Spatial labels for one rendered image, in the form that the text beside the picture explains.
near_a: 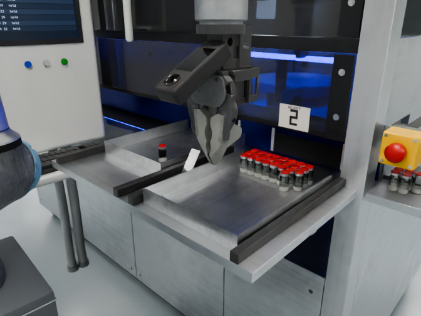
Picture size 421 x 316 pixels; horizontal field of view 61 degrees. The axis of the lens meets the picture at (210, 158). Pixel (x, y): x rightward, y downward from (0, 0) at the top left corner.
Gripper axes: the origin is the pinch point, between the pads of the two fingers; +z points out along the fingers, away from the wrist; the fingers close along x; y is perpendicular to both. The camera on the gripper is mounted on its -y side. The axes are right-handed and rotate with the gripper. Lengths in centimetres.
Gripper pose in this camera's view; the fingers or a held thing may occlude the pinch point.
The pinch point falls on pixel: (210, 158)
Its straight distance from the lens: 57.2
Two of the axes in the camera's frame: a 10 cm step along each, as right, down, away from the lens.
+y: 6.8, -2.6, 6.8
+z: 0.0, 9.3, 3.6
